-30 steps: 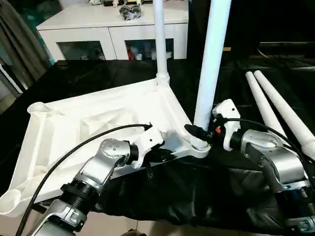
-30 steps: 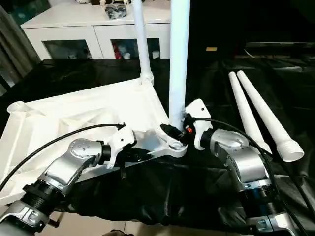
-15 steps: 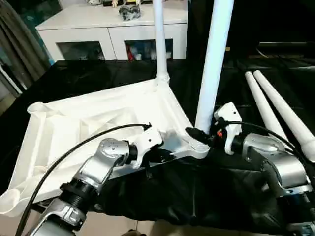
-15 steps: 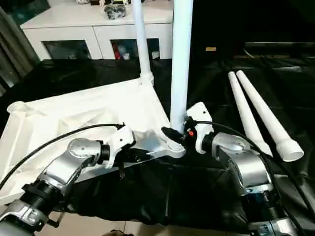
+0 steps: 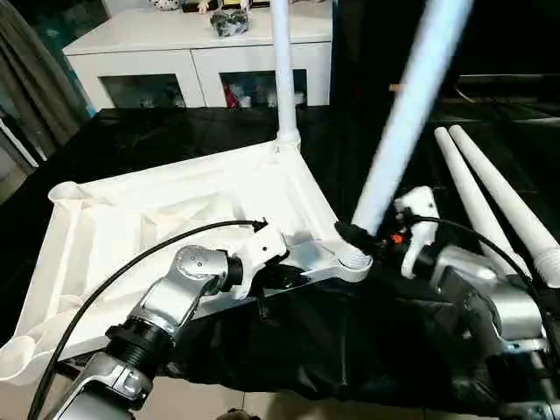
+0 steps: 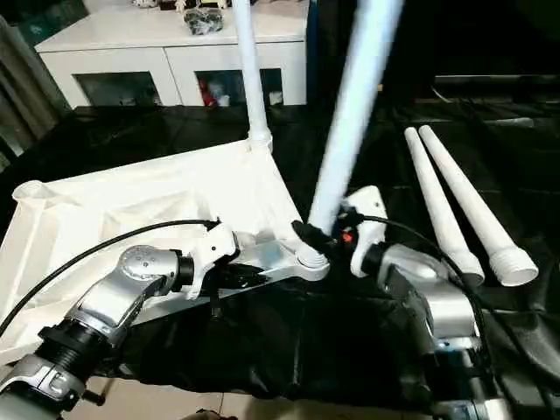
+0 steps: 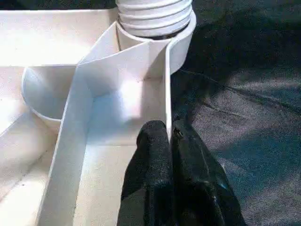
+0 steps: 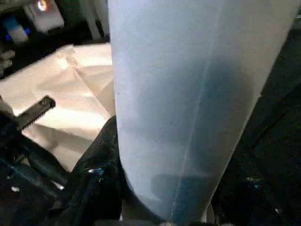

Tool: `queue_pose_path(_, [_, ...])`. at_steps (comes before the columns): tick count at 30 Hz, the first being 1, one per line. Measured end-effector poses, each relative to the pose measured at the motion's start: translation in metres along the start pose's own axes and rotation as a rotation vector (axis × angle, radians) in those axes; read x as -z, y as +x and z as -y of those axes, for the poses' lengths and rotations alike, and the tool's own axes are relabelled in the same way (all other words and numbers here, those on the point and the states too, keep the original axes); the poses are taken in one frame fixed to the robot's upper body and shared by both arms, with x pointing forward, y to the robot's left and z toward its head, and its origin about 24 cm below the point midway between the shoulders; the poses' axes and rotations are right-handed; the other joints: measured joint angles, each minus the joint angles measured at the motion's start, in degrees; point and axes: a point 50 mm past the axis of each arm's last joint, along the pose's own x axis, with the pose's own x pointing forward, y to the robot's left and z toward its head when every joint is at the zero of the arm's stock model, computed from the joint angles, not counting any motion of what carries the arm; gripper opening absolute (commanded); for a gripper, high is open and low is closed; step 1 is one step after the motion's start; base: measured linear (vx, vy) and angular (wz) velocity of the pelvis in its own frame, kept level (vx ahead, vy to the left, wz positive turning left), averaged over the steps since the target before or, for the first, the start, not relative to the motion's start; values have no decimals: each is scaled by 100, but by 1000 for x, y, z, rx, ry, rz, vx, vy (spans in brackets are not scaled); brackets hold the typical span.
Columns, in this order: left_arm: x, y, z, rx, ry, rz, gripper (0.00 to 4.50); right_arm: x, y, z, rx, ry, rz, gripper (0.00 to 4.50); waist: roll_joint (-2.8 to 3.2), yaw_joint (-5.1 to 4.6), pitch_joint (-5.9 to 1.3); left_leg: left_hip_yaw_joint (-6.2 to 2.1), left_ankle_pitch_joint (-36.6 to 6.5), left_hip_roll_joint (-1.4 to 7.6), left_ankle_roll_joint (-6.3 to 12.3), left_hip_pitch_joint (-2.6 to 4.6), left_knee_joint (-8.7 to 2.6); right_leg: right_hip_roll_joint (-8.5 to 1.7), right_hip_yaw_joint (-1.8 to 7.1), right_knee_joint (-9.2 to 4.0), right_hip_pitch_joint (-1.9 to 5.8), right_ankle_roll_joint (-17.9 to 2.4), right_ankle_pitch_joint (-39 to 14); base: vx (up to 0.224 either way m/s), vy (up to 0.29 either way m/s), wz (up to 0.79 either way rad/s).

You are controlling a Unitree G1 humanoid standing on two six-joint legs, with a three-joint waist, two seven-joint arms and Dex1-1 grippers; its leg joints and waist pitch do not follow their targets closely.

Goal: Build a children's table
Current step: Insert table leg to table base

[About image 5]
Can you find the white plastic table leg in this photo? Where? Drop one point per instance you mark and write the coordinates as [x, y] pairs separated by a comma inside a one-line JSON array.
[[407, 131], [284, 79], [472, 197], [503, 197]]

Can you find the spotted white ornament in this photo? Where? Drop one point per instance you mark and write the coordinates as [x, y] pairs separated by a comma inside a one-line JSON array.
[[166, 4]]

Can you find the grey curtain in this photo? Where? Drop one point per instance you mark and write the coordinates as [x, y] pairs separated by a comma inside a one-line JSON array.
[[35, 87]]

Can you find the small beige figurine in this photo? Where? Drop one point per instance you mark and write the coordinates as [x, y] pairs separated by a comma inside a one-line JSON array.
[[245, 3], [203, 5]]

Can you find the red toy figure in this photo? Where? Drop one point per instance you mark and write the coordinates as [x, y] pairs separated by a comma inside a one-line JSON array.
[[229, 95]]

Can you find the small beige label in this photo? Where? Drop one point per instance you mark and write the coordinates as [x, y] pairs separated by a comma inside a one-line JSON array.
[[397, 87]]

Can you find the white plastic table top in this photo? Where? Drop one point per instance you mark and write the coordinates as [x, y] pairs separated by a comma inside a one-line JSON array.
[[131, 227]]

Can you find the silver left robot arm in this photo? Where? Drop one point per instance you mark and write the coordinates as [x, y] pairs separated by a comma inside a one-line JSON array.
[[170, 297]]

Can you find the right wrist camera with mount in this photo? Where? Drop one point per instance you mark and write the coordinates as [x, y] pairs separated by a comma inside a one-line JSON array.
[[422, 210]]

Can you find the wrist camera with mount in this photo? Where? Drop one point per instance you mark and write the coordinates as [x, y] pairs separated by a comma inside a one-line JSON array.
[[422, 210], [262, 249]]

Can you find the black work mat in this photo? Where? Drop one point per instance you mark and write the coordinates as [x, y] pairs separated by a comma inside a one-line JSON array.
[[153, 140]]

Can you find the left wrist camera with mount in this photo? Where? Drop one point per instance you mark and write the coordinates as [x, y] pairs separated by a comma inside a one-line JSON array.
[[262, 249]]

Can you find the white cabinet with glass doors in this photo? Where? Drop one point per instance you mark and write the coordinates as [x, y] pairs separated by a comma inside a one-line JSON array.
[[175, 57]]

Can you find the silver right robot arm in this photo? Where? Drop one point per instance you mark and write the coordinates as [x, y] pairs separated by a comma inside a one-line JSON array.
[[494, 306]]

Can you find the clear bag of dark parts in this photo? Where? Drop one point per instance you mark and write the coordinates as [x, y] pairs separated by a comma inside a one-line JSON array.
[[229, 24]]

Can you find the black low shelf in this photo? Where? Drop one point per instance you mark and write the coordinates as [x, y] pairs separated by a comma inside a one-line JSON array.
[[507, 83]]

